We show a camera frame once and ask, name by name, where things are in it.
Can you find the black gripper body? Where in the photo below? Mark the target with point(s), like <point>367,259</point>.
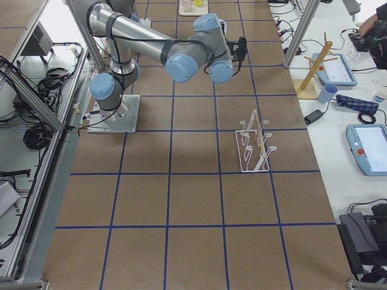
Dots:
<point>222,25</point>

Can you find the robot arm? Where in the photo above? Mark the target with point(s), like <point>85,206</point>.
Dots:
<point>117,21</point>

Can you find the yellow plastic cup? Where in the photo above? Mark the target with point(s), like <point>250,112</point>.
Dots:
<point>197,3</point>

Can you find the pink plastic cup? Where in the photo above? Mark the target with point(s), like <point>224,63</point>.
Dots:
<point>185,5</point>

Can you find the light blue cup on desk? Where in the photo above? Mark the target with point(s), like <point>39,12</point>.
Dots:
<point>327,92</point>

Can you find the cream serving tray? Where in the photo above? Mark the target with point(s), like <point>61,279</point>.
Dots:
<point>194,11</point>

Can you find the wooden mug tree stand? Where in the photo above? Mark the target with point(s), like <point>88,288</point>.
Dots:
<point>303,88</point>

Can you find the black power adapter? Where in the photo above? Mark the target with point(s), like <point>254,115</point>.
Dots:
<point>313,116</point>

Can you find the blue teach pendant far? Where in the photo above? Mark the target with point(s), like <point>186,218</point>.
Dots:
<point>337,72</point>

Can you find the blue teach pendant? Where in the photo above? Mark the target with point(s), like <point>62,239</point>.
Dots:
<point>337,72</point>
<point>368,145</point>

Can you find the blue plaid cloth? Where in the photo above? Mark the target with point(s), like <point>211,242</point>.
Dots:
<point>363,106</point>

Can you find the blue teach pendant near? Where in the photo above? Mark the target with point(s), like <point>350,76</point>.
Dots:
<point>368,145</point>

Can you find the aluminium frame post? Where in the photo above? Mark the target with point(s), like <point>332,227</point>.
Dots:
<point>307,10</point>

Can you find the white wire cup rack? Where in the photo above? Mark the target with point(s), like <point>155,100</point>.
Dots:
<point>253,153</point>

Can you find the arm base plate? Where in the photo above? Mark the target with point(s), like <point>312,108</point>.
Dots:
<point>123,121</point>

